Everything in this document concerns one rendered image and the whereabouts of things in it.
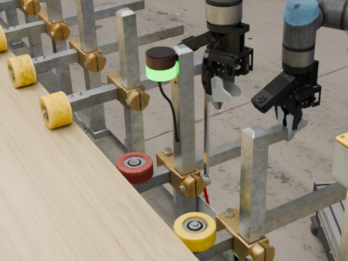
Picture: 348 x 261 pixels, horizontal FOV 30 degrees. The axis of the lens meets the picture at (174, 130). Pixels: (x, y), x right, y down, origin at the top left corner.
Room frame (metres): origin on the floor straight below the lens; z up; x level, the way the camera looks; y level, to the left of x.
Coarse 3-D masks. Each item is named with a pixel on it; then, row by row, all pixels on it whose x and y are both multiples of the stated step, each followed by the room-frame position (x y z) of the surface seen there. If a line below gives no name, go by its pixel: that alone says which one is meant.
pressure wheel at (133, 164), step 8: (136, 152) 1.20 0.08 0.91; (120, 160) 1.17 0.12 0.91; (128, 160) 1.17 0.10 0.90; (136, 160) 1.16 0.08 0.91; (144, 160) 1.17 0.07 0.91; (152, 160) 1.17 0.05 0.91; (120, 168) 1.14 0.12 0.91; (128, 168) 1.14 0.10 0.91; (136, 168) 1.14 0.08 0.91; (144, 168) 1.14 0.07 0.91; (152, 168) 1.16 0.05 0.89; (128, 176) 1.13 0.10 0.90; (136, 176) 1.13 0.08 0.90; (144, 176) 1.13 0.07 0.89; (136, 184) 1.13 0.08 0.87
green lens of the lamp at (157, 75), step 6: (174, 66) 1.14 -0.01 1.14; (150, 72) 1.14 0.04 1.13; (156, 72) 1.13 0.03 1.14; (162, 72) 1.13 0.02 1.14; (168, 72) 1.13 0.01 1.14; (174, 72) 1.14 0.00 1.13; (150, 78) 1.14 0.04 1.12; (156, 78) 1.13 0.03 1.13; (162, 78) 1.13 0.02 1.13; (168, 78) 1.13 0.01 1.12
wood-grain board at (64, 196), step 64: (0, 64) 1.69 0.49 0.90; (0, 128) 1.34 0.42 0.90; (64, 128) 1.32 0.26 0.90; (0, 192) 1.08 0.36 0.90; (64, 192) 1.07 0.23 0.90; (128, 192) 1.06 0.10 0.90; (0, 256) 0.89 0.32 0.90; (64, 256) 0.88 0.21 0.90; (128, 256) 0.87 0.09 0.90; (192, 256) 0.87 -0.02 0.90
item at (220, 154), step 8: (272, 128) 1.35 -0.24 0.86; (280, 128) 1.35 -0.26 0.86; (272, 136) 1.33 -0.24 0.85; (280, 136) 1.34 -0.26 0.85; (224, 144) 1.29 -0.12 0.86; (232, 144) 1.29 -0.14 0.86; (240, 144) 1.29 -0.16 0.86; (200, 152) 1.26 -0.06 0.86; (216, 152) 1.26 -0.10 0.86; (224, 152) 1.26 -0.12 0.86; (232, 152) 1.27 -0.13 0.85; (240, 152) 1.28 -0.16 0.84; (200, 160) 1.23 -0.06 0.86; (216, 160) 1.25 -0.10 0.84; (224, 160) 1.26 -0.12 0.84; (160, 168) 1.20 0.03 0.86; (200, 168) 1.23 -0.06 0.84; (152, 176) 1.17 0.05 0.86; (160, 176) 1.18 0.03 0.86; (168, 176) 1.19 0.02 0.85; (144, 184) 1.16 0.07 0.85; (152, 184) 1.17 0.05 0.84; (160, 184) 1.18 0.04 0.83
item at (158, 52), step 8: (152, 48) 1.18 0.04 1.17; (160, 48) 1.17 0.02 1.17; (168, 48) 1.17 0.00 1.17; (152, 56) 1.14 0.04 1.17; (160, 56) 1.14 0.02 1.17; (168, 56) 1.14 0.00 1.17; (176, 80) 1.16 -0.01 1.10; (160, 88) 1.15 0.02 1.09; (176, 128) 1.16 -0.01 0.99; (176, 136) 1.16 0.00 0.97
